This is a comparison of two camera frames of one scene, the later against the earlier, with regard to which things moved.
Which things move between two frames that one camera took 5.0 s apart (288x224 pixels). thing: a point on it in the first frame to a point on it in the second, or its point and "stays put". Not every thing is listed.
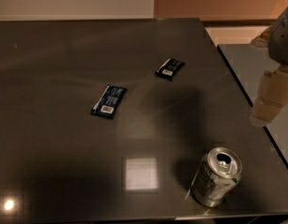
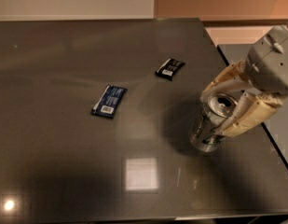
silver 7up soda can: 218,174 to 204,132
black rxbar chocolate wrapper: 170,68 stays put
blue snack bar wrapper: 108,101 stays put
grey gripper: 282,44 to 269,66
